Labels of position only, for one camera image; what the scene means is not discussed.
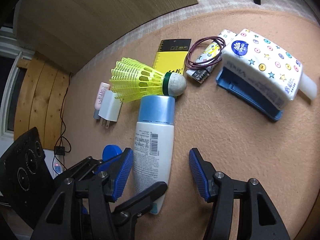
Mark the yellow black ruler card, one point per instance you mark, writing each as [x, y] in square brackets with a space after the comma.
[171, 54]

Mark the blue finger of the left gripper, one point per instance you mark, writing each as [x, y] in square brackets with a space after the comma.
[107, 161]

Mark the white bottle blue cap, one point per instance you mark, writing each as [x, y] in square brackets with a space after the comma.
[154, 141]

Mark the pink lip balm tube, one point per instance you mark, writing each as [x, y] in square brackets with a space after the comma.
[99, 99]

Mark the blue round lid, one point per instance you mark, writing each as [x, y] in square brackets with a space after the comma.
[110, 152]

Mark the white usb charger plug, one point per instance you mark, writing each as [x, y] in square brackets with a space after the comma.
[109, 109]

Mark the wooden headboard panel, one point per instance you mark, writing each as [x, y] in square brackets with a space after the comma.
[72, 32]

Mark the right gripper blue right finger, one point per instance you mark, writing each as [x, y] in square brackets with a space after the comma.
[203, 174]

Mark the white power strip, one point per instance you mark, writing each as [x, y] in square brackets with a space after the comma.
[54, 163]

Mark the yellow plastic shuttlecock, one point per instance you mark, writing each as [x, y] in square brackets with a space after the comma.
[131, 80]

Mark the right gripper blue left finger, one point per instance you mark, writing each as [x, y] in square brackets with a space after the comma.
[120, 173]

